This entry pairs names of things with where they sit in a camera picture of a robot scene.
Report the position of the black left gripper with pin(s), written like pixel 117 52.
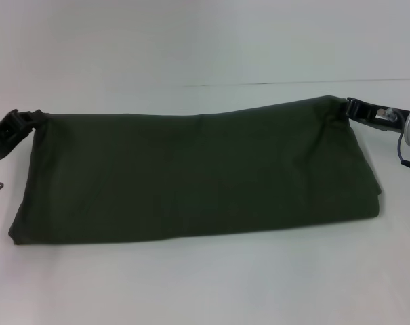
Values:
pixel 6 135

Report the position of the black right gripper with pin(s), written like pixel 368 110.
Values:
pixel 374 113

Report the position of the dark green FREE t-shirt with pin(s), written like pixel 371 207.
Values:
pixel 191 169

